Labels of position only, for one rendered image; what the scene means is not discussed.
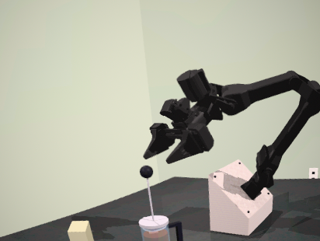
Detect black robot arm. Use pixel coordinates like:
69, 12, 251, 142
160, 68, 320, 200

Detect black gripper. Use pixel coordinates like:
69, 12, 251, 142
143, 107, 214, 164

